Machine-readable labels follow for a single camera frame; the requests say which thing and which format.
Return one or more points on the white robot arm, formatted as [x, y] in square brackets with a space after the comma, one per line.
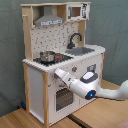
[88, 86]

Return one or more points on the grey range hood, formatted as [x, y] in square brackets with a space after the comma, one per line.
[48, 18]

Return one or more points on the grey toy sink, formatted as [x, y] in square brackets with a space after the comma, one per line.
[79, 51]

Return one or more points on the wooden toy kitchen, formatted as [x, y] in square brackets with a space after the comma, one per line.
[38, 78]

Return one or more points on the silver toy pot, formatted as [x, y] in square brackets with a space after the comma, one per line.
[47, 56]

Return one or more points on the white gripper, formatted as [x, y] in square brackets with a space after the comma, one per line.
[66, 77]

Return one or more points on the black toy stovetop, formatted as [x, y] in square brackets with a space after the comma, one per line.
[57, 59]

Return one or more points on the red grey right knob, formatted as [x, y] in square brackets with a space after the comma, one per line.
[74, 68]

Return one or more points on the black toy faucet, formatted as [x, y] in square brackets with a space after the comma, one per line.
[71, 43]

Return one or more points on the grey ice dispenser panel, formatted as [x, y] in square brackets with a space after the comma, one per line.
[91, 68]

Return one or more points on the white oven door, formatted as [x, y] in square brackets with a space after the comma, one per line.
[62, 101]

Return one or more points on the white toy microwave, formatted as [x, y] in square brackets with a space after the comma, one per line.
[78, 11]

